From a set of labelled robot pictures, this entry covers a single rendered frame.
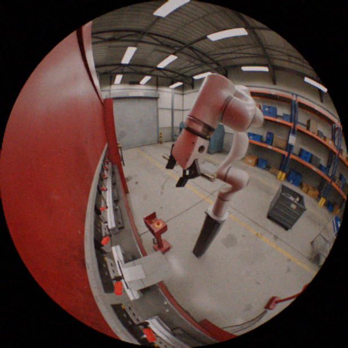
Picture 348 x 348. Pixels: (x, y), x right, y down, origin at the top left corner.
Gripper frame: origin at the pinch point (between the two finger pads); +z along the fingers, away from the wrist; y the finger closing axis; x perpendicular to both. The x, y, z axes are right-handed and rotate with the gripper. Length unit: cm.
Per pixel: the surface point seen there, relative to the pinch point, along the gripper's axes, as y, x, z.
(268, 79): 242, -477, -459
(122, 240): 3, 15, 74
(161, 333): -69, 18, 47
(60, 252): -18.7, 32.5, 6.2
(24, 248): -21.7, 34.9, -3.5
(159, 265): -24, -1, 48
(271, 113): 157, -465, -245
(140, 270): -24, 10, 52
